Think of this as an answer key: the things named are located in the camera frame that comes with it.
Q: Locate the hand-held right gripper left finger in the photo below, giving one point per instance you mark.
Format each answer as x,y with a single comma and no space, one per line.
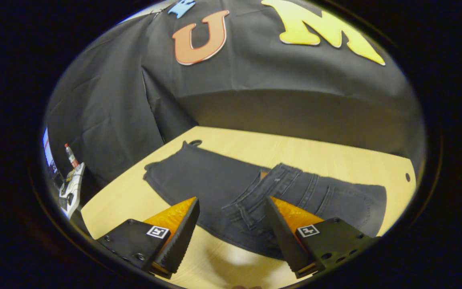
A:
181,237

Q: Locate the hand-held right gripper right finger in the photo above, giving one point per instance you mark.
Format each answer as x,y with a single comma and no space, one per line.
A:
283,237

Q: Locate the dark grey jeans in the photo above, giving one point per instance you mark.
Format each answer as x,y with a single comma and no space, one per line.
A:
211,180

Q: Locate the black computer mouse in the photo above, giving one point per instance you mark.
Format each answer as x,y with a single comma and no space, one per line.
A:
70,198

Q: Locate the white office desk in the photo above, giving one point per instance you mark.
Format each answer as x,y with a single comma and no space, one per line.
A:
76,182

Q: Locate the red capped drink bottle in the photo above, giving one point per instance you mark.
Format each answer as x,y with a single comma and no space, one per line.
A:
71,155

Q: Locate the black backdrop cloth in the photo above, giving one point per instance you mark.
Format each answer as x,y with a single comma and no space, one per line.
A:
255,80

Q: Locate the computer monitor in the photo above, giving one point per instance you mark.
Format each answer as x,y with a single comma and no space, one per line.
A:
47,150

